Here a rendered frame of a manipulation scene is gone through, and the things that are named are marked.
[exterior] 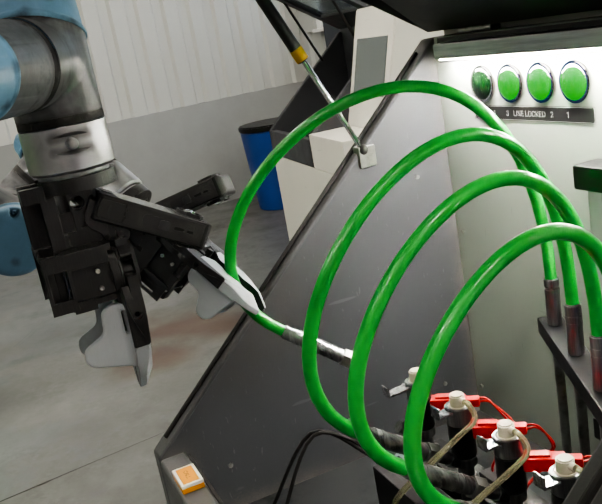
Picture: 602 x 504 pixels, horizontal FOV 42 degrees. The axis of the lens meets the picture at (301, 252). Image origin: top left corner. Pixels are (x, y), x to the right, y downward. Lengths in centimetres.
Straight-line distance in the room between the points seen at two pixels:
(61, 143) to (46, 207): 6
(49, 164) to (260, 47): 753
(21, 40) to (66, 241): 18
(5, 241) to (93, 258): 16
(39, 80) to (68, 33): 7
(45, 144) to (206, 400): 57
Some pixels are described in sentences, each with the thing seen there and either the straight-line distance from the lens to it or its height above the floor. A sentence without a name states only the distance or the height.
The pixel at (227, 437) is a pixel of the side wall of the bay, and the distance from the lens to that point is 119.
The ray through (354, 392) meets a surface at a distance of 68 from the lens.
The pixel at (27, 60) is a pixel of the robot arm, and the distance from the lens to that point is 63.
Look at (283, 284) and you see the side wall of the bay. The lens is 115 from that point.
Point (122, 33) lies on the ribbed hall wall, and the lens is 760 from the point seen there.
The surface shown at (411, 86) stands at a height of 141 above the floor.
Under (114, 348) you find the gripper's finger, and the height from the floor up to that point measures 125.
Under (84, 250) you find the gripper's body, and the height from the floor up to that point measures 134.
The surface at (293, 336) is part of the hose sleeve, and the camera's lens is 95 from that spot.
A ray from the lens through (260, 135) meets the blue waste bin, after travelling 695.
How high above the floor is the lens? 149
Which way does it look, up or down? 15 degrees down
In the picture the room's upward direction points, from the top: 10 degrees counter-clockwise
